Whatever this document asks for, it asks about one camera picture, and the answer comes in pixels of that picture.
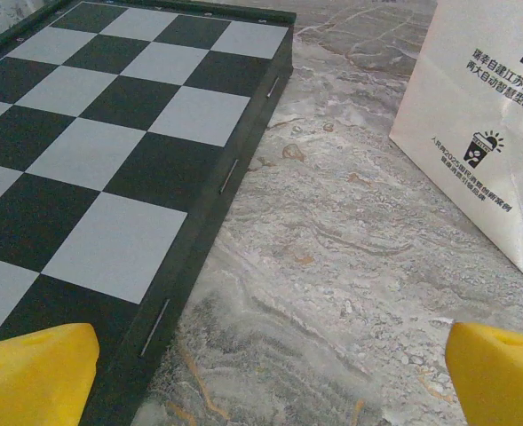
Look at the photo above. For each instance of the black white folding chessboard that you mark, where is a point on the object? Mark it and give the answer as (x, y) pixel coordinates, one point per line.
(110, 133)

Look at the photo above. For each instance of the white paper takeout bag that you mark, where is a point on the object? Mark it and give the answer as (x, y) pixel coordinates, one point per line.
(465, 111)

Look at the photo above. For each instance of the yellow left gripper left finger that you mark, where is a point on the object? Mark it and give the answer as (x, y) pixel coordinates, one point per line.
(30, 381)

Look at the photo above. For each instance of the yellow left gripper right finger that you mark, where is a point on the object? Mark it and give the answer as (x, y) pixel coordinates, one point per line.
(501, 381)

